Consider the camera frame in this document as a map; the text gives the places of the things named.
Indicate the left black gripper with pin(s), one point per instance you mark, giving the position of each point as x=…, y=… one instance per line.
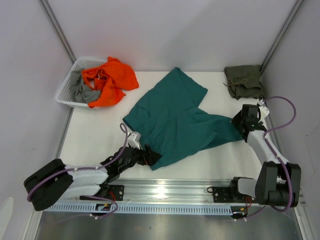
x=147, y=156

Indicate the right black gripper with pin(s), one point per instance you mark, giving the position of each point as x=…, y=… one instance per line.
x=235, y=120

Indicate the teal green shorts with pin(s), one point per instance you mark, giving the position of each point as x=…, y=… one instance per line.
x=171, y=123

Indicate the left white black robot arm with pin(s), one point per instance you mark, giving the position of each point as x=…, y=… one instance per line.
x=58, y=181

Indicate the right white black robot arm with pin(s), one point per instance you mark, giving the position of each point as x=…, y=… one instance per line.
x=278, y=183

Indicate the olive green folded shorts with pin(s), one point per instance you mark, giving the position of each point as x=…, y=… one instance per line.
x=244, y=81

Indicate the orange shorts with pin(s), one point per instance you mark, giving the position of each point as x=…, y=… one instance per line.
x=111, y=79

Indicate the grey shorts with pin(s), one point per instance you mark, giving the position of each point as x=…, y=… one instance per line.
x=79, y=91

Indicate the white plastic basket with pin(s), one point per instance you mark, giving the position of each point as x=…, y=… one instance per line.
x=63, y=95

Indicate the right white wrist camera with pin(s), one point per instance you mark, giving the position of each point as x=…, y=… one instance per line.
x=264, y=111

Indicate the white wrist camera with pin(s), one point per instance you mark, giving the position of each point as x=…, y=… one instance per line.
x=133, y=140
x=264, y=111

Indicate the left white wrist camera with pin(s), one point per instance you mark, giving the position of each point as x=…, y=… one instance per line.
x=133, y=140

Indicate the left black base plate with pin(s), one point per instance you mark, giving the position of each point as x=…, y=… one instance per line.
x=115, y=192

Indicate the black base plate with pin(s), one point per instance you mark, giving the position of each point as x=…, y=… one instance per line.
x=115, y=192
x=223, y=194

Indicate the white slotted cable duct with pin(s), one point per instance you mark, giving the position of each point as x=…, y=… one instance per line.
x=128, y=208

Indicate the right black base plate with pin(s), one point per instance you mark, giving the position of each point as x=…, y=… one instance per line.
x=223, y=194

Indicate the right aluminium corner post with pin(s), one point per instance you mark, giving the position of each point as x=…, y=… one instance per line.
x=282, y=33

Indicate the aluminium corner post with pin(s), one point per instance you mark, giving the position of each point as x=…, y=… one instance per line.
x=282, y=33
x=53, y=20

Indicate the left aluminium corner post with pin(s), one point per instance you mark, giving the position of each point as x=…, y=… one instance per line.
x=53, y=20

